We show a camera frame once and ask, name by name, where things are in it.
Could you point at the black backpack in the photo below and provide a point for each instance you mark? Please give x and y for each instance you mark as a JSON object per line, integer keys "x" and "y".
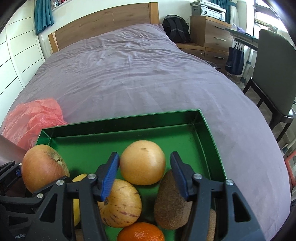
{"x": 177, "y": 29}

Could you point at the desk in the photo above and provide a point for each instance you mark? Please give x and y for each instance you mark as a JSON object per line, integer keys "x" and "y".
{"x": 242, "y": 37}

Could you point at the orange frame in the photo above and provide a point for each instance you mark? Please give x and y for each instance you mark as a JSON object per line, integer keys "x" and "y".
{"x": 291, "y": 166}

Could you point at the yellow banana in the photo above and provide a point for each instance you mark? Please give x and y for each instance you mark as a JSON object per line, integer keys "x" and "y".
{"x": 76, "y": 213}

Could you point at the black and copper electric kettle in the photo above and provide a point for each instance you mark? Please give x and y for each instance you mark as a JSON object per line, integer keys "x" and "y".
{"x": 9, "y": 150}

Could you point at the orange tangerine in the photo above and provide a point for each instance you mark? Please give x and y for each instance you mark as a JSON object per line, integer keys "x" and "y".
{"x": 141, "y": 233}

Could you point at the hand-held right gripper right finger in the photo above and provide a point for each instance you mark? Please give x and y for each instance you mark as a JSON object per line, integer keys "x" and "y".
{"x": 180, "y": 183}

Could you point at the pink plastic sheet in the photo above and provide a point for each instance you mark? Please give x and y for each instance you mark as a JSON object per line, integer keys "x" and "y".
{"x": 34, "y": 120}

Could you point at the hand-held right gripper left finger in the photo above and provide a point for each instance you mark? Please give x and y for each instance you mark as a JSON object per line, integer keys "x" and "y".
{"x": 108, "y": 180}

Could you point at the wooden dresser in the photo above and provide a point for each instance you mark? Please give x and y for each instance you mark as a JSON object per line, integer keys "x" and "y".
{"x": 208, "y": 32}

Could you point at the red-yellow apple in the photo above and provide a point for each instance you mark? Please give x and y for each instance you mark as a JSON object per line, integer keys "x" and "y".
{"x": 41, "y": 166}

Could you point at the navy tote bag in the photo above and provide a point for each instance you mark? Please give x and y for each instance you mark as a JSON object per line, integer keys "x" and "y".
{"x": 234, "y": 60}

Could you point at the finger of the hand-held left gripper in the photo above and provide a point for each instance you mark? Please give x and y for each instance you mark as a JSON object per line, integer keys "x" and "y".
{"x": 9, "y": 171}
{"x": 23, "y": 201}

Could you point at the striped yellow pepino melon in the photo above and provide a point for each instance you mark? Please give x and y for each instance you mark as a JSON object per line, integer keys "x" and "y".
{"x": 122, "y": 208}

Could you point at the grey box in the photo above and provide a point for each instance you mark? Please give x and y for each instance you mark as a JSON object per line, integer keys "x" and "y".
{"x": 195, "y": 9}

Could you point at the low wooden cabinet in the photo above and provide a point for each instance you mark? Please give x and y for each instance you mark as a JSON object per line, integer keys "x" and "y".
{"x": 189, "y": 47}

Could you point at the white wardrobe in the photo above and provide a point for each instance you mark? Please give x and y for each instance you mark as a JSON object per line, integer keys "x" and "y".
{"x": 20, "y": 46}

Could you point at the teal curtain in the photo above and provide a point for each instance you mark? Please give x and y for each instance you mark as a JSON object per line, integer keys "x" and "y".
{"x": 228, "y": 11}
{"x": 44, "y": 16}

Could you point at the grey-green chair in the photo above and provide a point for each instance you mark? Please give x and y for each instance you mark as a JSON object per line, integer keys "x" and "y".
{"x": 272, "y": 76}

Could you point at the wooden headboard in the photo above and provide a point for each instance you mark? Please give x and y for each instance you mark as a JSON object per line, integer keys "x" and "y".
{"x": 104, "y": 20}

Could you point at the window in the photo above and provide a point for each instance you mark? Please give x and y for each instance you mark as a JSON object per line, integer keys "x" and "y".
{"x": 268, "y": 14}

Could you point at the white printer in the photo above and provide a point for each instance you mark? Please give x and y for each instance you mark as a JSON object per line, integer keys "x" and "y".
{"x": 212, "y": 12}

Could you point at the green tray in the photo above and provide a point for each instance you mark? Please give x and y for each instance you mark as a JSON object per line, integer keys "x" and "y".
{"x": 92, "y": 148}

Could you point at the yellow-orange grapefruit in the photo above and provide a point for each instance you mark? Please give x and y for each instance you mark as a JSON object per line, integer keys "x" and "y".
{"x": 142, "y": 162}

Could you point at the row of books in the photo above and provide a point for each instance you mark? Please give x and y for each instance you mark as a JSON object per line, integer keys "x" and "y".
{"x": 57, "y": 3}

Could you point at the bed with grey-purple cover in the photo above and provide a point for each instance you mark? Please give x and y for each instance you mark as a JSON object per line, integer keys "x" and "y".
{"x": 138, "y": 81}

